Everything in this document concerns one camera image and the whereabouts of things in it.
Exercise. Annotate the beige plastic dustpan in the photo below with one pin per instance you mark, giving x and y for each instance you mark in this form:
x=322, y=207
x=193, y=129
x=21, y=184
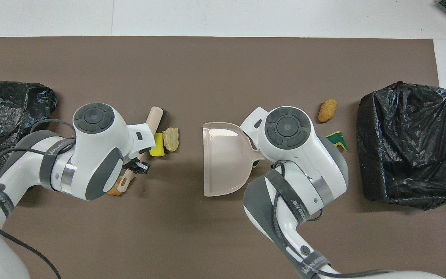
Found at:
x=227, y=162

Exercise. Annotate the plain yellow sponge piece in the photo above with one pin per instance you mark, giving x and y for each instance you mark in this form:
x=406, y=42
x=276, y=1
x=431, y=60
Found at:
x=157, y=149

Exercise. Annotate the brown table mat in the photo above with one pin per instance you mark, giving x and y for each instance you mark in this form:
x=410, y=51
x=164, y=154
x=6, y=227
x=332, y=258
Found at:
x=223, y=58

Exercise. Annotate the orange striped sponge chunk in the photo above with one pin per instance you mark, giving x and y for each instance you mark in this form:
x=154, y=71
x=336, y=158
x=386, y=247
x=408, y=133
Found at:
x=114, y=191

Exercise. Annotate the pale yellow bumpy sponge chunk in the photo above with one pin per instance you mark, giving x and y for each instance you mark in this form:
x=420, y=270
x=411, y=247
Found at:
x=171, y=140

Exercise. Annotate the L-shaped green yellow sponge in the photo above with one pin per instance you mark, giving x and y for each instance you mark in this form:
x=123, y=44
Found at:
x=338, y=139

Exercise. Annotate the small green yellow sponge piece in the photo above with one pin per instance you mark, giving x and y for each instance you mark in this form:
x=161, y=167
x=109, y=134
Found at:
x=256, y=164

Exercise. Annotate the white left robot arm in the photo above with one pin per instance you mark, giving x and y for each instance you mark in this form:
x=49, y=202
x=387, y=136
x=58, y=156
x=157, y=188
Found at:
x=95, y=155

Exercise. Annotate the orange brown oval sponge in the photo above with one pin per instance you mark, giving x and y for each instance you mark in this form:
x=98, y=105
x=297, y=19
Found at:
x=327, y=110

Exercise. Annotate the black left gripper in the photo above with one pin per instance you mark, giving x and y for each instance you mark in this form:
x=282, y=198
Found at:
x=141, y=166

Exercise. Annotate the beige hand brush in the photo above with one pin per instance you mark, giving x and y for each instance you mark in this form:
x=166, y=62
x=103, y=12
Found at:
x=154, y=118

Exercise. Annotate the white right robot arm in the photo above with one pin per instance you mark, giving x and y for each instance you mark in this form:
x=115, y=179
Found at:
x=292, y=143

